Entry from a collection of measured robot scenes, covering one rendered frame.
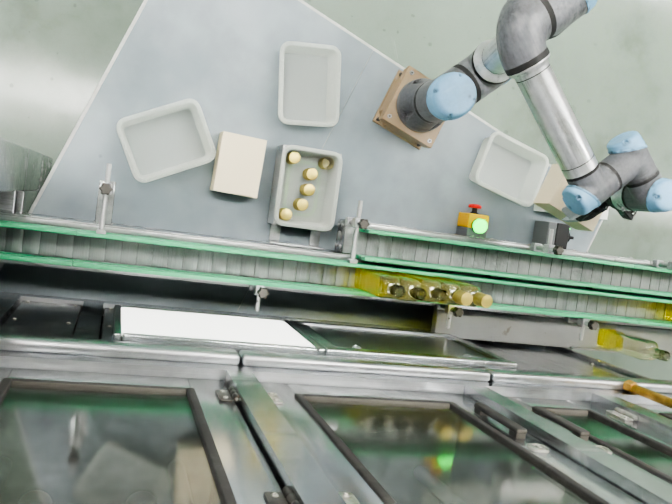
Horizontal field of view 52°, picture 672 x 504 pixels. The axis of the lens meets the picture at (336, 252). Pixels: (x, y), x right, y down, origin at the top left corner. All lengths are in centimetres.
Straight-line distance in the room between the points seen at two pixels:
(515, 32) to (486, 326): 96
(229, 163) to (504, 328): 95
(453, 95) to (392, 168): 36
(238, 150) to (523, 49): 80
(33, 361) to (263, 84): 105
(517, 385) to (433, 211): 76
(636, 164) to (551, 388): 52
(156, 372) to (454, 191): 120
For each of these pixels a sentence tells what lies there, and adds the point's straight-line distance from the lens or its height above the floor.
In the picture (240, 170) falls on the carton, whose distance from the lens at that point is 189.
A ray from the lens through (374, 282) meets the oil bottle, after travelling 178.
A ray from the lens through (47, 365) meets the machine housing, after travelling 130.
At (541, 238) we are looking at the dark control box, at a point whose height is 81.
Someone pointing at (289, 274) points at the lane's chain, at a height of 88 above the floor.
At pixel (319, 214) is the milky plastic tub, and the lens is 200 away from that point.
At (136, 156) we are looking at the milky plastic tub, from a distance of 194.
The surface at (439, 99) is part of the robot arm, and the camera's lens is 183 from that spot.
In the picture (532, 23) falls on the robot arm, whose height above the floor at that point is 147.
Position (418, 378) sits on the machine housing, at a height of 140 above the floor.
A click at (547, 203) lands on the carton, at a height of 112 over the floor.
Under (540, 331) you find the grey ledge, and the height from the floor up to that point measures 88.
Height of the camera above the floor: 269
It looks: 72 degrees down
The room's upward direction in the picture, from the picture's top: 107 degrees clockwise
